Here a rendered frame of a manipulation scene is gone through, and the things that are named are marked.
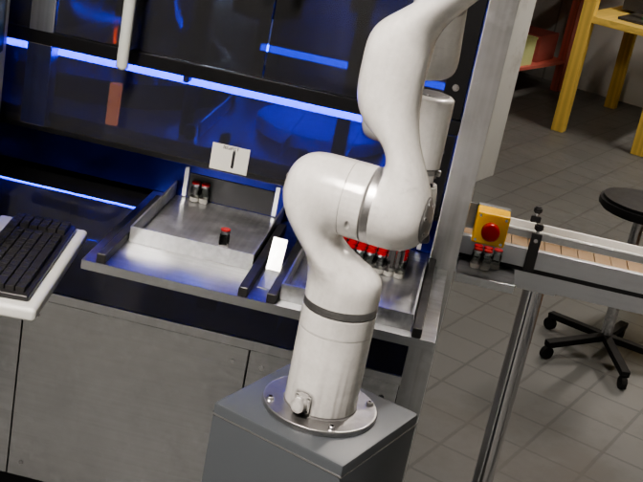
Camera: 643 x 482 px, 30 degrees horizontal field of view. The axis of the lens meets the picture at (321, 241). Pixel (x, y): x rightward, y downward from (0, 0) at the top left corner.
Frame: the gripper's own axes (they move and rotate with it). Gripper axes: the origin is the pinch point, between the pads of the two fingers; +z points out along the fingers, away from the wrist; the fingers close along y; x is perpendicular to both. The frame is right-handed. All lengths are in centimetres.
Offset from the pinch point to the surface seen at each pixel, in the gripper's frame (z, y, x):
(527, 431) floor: 103, -51, -145
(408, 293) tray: 14.2, -3.6, -19.1
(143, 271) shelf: 14.4, 47.2, 0.7
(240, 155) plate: -1, 39, -38
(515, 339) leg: 33, -30, -53
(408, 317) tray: 11.8, -4.7, -0.7
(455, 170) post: -8.1, -7.6, -38.1
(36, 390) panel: 69, 79, -38
